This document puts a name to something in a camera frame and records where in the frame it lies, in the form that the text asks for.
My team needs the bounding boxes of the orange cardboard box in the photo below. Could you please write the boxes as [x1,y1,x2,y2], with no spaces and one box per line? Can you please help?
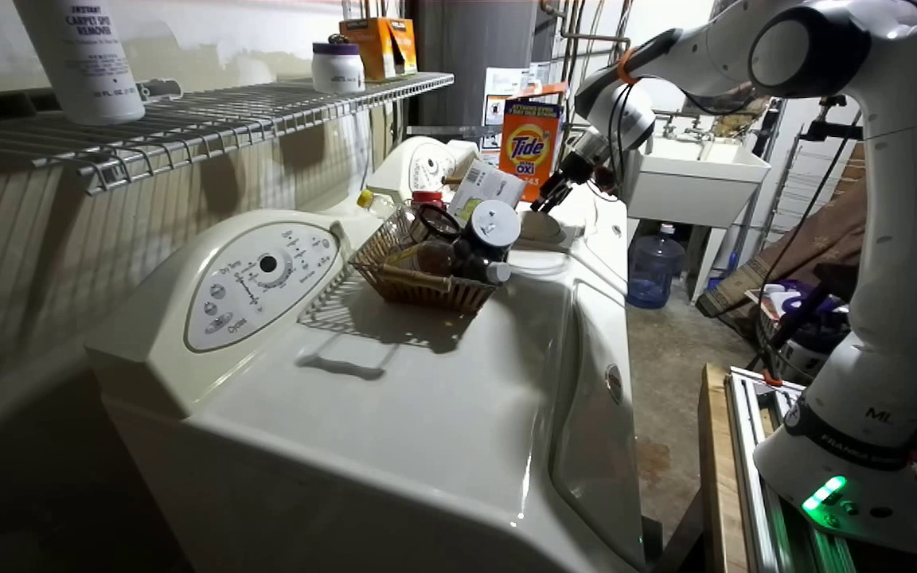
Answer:
[339,17,420,85]

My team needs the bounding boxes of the aluminium frame robot table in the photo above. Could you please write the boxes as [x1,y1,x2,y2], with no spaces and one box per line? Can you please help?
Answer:
[725,363,917,573]

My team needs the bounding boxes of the blue water jug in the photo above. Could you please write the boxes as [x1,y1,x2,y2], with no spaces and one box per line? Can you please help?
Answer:
[624,219,691,312]

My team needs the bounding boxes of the grey water heater tank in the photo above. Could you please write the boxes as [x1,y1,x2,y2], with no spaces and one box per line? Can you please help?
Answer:
[410,0,541,134]

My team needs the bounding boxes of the purple dark bag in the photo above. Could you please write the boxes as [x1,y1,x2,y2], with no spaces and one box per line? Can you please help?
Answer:
[746,277,852,359]

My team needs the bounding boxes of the grey metal pipes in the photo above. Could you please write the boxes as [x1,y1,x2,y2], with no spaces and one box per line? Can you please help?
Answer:
[554,0,636,120]

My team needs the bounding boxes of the round white lidded container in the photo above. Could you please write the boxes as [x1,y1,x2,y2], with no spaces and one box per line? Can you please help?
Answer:
[465,197,526,255]

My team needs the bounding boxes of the brown wooden boards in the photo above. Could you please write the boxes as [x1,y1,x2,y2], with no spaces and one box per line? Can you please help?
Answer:
[695,140,869,321]

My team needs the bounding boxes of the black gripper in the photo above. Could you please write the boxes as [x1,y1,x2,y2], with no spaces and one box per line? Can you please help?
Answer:
[536,118,636,218]

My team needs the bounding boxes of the white utility sink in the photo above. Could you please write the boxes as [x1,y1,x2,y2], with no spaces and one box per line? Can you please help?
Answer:
[627,107,773,232]

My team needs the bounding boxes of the white jar with dark lid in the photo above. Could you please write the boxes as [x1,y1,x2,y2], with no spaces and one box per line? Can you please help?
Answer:
[309,35,368,100]

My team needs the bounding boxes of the white labelled carton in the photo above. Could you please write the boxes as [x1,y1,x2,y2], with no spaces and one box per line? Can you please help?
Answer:
[482,64,569,129]

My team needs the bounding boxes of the brown wicker basket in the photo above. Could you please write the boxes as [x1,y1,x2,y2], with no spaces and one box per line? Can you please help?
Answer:
[347,218,511,318]

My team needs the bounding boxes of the wooden plank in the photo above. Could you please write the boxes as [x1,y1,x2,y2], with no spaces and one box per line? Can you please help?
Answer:
[699,359,751,573]

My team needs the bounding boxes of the orange Tide detergent box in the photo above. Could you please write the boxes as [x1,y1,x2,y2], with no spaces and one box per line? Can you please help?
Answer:
[496,100,568,208]

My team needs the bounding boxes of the white wire shelf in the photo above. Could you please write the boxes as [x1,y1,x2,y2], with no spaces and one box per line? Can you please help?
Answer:
[0,70,459,197]

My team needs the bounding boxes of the white printed card box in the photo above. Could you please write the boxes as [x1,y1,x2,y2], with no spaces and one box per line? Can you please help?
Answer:
[447,155,528,229]

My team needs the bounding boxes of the black camera tripod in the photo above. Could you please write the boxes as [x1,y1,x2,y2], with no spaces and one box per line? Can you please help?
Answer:
[751,91,866,267]

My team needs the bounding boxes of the tall white labelled bottle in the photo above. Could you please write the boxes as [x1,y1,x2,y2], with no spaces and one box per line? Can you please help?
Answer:
[12,0,151,129]

